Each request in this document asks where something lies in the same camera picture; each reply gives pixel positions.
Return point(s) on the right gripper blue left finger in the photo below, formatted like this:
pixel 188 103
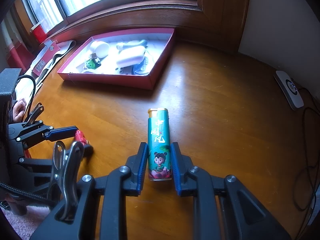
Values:
pixel 138 164

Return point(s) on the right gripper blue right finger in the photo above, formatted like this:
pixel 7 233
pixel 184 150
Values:
pixel 180 166

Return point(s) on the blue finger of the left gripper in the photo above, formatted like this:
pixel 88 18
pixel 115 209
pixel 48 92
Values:
pixel 60 133

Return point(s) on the small red figurine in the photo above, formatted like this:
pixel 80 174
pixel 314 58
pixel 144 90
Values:
pixel 88 148

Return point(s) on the green cartoon lighter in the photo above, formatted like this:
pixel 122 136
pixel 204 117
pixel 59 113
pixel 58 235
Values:
pixel 159 160

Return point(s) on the white earbuds case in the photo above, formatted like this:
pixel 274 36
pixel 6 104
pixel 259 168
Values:
pixel 131 56

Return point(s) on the green cartoon keychain figure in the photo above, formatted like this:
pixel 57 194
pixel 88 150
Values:
pixel 93 62

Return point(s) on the person's hand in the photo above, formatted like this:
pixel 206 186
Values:
pixel 18 110

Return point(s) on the metal clip right wrist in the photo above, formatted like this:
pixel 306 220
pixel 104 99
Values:
pixel 62 186

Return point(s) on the metal clip wrist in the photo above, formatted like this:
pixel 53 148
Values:
pixel 62 186
pixel 35 113

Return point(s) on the metal clip left wrist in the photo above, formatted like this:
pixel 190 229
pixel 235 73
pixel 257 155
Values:
pixel 35 113

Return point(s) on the grey cloth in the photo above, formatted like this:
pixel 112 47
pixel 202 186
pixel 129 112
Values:
pixel 25 87

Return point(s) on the red booklet package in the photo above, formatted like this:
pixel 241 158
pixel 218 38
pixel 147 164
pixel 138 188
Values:
pixel 44 56

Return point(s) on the grey perforated plastic block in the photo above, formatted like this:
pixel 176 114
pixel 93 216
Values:
pixel 125 70

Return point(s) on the white jar orange label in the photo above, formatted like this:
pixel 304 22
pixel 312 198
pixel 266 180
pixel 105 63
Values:
pixel 100 48

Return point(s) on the clear round plastic lid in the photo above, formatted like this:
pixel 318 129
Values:
pixel 141 69

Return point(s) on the pink shallow cardboard box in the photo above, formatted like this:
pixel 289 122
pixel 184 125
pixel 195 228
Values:
pixel 160 41

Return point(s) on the blue curved plastic hook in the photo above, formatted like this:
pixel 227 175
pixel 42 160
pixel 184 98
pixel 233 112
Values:
pixel 122 45

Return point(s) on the red container on sill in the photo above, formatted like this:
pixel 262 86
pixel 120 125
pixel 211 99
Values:
pixel 38 32

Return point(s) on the white router device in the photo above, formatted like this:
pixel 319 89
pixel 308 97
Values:
pixel 289 89

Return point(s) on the wooden window frame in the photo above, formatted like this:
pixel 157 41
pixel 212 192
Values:
pixel 216 23

